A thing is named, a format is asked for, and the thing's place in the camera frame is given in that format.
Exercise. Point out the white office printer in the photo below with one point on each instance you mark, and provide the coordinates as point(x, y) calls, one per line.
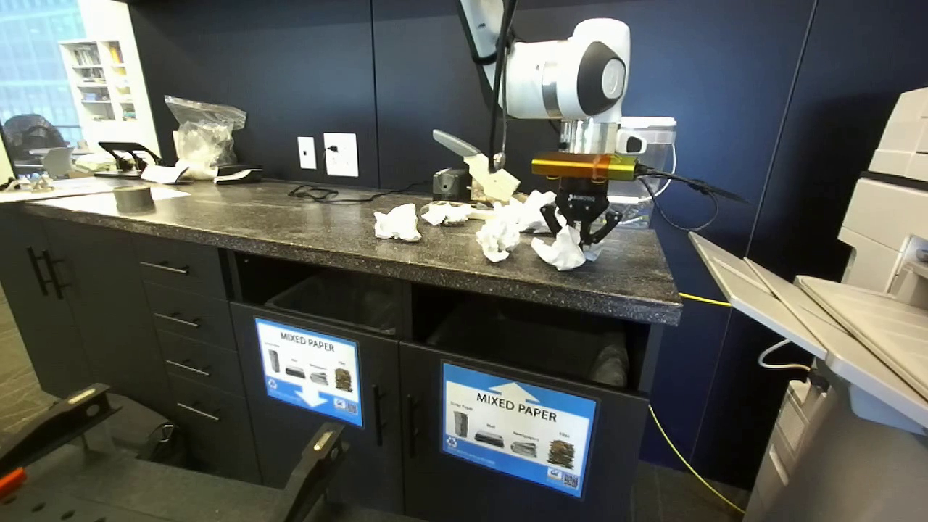
point(852, 443)

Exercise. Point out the white wall outlet plate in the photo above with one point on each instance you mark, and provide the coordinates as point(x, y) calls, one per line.
point(340, 154)

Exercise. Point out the white paper large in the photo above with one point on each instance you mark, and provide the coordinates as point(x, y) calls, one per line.
point(505, 225)

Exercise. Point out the white wall switch plate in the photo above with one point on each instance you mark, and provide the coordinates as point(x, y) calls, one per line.
point(307, 148)

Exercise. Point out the clear plastic bucket with lid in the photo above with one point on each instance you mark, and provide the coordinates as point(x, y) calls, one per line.
point(653, 144)

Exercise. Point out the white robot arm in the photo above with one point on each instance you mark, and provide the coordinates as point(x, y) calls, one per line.
point(581, 84)

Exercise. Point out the blue mixed paper sign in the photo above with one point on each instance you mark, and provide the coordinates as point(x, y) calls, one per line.
point(310, 370)
point(519, 427)

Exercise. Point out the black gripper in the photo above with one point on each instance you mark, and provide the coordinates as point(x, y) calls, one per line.
point(581, 205)

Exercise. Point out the black bin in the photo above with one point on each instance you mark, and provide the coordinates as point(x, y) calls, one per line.
point(575, 350)
point(378, 305)

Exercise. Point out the white paper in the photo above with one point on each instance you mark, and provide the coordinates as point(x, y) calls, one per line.
point(398, 225)
point(565, 251)

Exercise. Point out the left black bin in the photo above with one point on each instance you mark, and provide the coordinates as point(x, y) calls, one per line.
point(378, 305)

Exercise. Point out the right black bin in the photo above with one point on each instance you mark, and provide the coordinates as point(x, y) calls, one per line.
point(575, 350)

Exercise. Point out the right blue mixed paper sign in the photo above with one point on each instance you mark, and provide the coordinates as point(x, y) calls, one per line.
point(519, 427)

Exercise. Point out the dark cabinet with drawers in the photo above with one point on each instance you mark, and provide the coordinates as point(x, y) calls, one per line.
point(173, 327)

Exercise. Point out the left blue mixed paper sign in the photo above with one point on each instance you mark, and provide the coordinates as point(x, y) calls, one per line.
point(310, 370)

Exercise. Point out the orange wrist camera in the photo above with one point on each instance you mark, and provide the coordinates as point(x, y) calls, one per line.
point(585, 166)

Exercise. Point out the clear plastic bag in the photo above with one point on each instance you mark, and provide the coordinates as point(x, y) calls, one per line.
point(205, 135)

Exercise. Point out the crumpled white paper small back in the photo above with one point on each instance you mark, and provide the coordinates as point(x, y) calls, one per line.
point(449, 212)

